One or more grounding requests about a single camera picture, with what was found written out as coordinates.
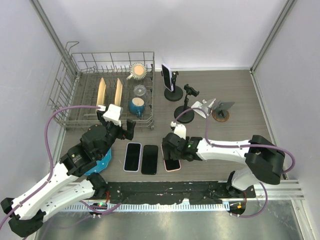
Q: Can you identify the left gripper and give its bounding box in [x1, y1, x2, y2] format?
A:
[97, 110, 136, 159]

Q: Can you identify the pink phone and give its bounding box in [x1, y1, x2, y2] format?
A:
[161, 146, 181, 172]

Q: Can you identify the black phone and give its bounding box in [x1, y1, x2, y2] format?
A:
[141, 145, 159, 175]

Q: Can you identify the black gooseneck phone stand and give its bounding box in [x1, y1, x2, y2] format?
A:
[174, 84, 200, 124]

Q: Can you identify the lavender case phone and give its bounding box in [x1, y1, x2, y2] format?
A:
[123, 142, 142, 173]

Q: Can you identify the black round-base phone stand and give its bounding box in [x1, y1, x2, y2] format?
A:
[164, 71, 183, 102]

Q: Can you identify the wooden base phone stand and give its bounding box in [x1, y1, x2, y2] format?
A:
[212, 101, 235, 123]

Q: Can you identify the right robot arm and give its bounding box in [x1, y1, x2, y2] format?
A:
[161, 132, 285, 198]

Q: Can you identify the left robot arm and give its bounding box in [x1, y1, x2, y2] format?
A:
[0, 112, 136, 238]

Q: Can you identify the white folding phone stand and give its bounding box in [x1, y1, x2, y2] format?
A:
[191, 98, 216, 119]

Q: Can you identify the blue ceramic mug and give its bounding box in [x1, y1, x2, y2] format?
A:
[128, 97, 145, 118]

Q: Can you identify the left yellow plate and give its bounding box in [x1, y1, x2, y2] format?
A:
[96, 77, 107, 106]

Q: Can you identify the yellow plate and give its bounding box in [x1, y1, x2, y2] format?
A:
[114, 78, 123, 107]
[96, 77, 107, 106]

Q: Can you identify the blue polka dot plate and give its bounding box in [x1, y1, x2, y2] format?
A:
[84, 148, 112, 176]

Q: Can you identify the right yellow plate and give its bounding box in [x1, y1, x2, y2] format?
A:
[114, 78, 123, 107]

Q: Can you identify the clear glass cup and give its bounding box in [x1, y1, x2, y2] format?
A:
[133, 84, 151, 104]

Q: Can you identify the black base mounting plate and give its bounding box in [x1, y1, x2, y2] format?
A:
[108, 181, 256, 205]

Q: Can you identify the cream ribbed mug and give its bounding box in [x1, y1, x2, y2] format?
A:
[126, 62, 147, 81]

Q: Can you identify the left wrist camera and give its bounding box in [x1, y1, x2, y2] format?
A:
[96, 104, 123, 127]

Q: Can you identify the grey wire dish rack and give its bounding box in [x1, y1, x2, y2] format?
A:
[47, 41, 155, 129]

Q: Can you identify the white slotted cable duct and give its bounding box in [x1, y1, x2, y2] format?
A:
[63, 201, 230, 212]

